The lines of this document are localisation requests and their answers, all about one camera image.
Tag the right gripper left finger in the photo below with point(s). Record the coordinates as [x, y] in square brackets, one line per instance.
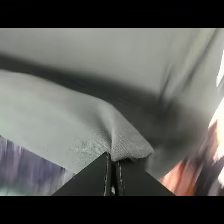
[90, 181]

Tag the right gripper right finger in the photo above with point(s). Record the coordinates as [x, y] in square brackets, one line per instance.
[138, 183]

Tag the dark brown garment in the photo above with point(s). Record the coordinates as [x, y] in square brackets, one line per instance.
[66, 113]

